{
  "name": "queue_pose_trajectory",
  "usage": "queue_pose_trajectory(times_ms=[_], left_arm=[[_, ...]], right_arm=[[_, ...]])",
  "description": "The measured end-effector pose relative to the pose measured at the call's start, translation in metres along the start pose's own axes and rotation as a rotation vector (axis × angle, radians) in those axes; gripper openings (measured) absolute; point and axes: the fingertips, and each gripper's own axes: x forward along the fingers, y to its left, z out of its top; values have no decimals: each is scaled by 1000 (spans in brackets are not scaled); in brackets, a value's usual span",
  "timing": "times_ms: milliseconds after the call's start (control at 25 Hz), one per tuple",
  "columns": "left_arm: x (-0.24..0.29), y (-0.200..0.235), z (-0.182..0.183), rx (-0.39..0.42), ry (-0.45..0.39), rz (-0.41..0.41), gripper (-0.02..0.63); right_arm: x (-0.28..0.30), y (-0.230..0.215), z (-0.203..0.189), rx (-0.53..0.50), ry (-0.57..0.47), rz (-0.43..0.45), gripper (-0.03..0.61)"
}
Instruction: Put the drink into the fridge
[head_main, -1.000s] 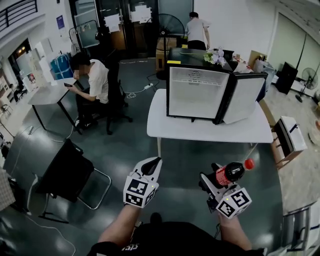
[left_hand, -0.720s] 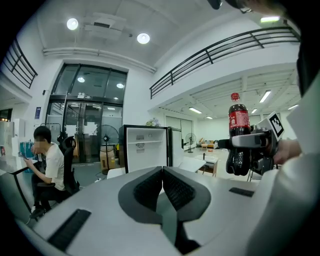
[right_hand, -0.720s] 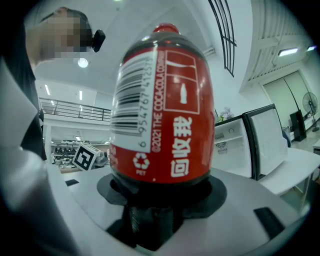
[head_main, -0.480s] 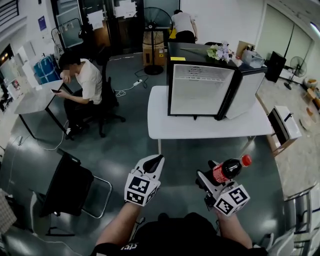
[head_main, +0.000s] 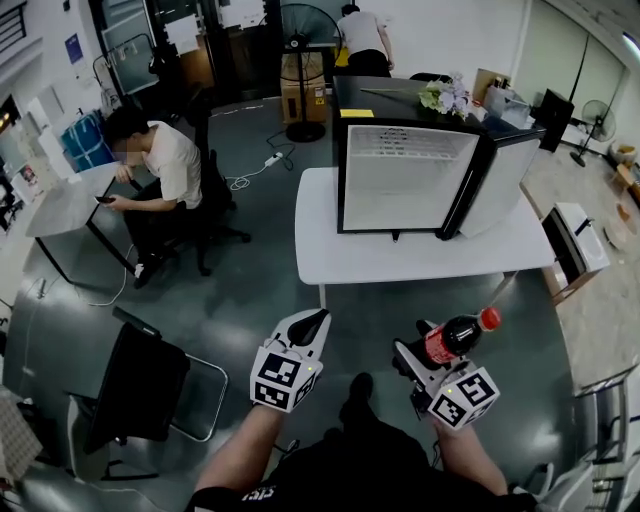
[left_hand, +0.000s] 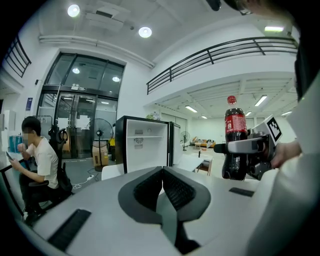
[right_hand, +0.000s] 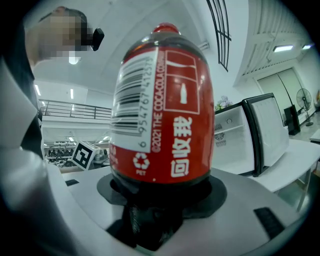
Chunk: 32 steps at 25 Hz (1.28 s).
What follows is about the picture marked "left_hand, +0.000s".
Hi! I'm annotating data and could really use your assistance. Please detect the black table cable slot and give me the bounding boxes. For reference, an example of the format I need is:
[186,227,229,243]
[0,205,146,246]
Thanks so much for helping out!
[47,208,92,253]
[228,186,256,198]

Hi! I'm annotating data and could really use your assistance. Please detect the black framed glass door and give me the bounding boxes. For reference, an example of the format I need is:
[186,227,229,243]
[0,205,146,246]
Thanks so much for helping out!
[36,51,126,160]

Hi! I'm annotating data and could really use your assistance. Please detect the dark cola drink bottle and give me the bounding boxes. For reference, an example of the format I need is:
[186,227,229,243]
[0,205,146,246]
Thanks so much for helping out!
[221,95,249,181]

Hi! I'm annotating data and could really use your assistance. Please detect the black framed desk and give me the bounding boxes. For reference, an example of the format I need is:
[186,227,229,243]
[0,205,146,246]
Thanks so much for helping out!
[0,158,29,216]

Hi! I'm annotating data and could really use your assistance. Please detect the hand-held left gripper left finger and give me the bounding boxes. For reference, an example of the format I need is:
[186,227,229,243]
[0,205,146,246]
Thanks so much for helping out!
[117,165,164,225]

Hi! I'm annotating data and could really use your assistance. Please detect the round ceiling light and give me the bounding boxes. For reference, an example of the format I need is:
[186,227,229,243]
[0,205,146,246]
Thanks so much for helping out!
[66,3,81,18]
[138,26,153,39]

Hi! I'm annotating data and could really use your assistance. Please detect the small black standing fan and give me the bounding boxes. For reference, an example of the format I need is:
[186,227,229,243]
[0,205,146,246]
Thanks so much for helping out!
[180,130,191,152]

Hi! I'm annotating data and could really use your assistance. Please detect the person's right hand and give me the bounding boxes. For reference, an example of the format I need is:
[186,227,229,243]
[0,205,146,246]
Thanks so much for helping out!
[270,140,303,170]

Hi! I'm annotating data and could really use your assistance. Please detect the large black standing fan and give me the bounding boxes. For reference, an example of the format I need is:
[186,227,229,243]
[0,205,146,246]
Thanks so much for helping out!
[85,117,115,172]

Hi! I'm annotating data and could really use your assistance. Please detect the person's glasses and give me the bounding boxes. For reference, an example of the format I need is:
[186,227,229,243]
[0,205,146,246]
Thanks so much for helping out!
[234,0,254,16]

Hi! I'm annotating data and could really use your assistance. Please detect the short black balcony railing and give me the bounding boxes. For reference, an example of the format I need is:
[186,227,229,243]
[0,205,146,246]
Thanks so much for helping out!
[3,34,33,79]

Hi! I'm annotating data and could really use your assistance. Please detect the person's right forearm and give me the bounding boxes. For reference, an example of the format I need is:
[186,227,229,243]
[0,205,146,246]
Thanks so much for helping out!
[246,98,320,256]

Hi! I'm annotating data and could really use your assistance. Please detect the brown cardboard box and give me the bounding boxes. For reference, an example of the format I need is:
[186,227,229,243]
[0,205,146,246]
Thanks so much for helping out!
[92,145,110,167]

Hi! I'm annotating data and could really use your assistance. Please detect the ceiling air conditioner unit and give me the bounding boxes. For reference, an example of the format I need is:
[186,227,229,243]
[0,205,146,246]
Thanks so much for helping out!
[84,5,132,29]

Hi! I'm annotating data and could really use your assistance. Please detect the green potted plant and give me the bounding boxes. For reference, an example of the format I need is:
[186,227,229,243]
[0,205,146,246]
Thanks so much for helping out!
[145,110,163,121]

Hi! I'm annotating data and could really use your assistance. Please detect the black office chair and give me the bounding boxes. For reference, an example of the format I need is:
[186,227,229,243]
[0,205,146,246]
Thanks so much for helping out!
[27,126,75,201]

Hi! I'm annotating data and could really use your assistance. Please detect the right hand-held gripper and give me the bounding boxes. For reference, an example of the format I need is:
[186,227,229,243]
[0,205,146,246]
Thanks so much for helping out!
[213,114,284,181]

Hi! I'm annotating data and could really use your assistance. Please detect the black mini fridge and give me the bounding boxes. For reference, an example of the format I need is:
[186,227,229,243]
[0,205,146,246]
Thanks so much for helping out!
[114,115,182,175]

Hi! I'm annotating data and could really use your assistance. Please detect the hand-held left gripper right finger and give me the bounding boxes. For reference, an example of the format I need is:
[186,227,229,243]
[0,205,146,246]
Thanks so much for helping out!
[162,165,212,222]

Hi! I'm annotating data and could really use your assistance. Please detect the low white side table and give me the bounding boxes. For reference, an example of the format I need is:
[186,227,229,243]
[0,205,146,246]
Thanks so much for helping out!
[172,153,214,176]

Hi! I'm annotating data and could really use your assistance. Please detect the orange sofa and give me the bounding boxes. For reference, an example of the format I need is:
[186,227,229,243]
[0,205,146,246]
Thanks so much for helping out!
[189,136,217,149]

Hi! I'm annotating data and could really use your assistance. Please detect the long black balcony railing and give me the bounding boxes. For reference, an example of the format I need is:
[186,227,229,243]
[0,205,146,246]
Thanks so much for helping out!
[146,36,300,96]

